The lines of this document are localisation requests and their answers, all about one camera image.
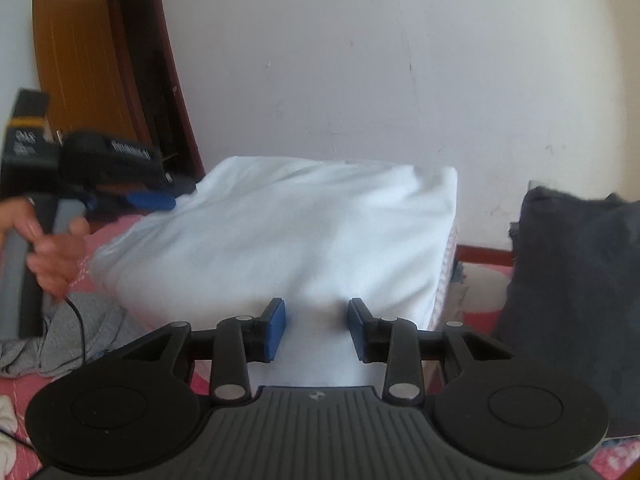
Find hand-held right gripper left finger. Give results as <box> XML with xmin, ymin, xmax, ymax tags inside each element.
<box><xmin>122</xmin><ymin>297</ymin><xmax>287</xmax><ymax>403</ymax></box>

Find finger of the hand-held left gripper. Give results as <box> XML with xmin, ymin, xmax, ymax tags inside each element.
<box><xmin>162</xmin><ymin>172</ymin><xmax>198</xmax><ymax>197</ymax></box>
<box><xmin>124</xmin><ymin>191</ymin><xmax>177</xmax><ymax>212</ymax></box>

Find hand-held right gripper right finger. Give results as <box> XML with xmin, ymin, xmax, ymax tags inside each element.
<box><xmin>348</xmin><ymin>297</ymin><xmax>513</xmax><ymax>403</ymax></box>

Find white sweatshirt with bear outline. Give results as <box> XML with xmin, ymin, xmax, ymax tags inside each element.
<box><xmin>90</xmin><ymin>156</ymin><xmax>459</xmax><ymax>391</ymax></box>

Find person's left hand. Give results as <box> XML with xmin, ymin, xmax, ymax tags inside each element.
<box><xmin>0</xmin><ymin>197</ymin><xmax>92</xmax><ymax>302</ymax></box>

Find folded pink checked sweater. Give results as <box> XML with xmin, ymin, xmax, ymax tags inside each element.
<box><xmin>430</xmin><ymin>225</ymin><xmax>460</xmax><ymax>331</ymax></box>

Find brown wooden door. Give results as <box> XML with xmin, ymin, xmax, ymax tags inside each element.
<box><xmin>32</xmin><ymin>0</ymin><xmax>206</xmax><ymax>181</ymax></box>

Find pink floral blanket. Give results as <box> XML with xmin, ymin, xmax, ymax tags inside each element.
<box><xmin>0</xmin><ymin>230</ymin><xmax>640</xmax><ymax>480</ymax></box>

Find grey sweatpants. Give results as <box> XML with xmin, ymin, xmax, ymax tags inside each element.
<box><xmin>0</xmin><ymin>292</ymin><xmax>146</xmax><ymax>378</ymax></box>

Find folded black garment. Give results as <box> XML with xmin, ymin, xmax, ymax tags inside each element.
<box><xmin>492</xmin><ymin>186</ymin><xmax>640</xmax><ymax>441</ymax></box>

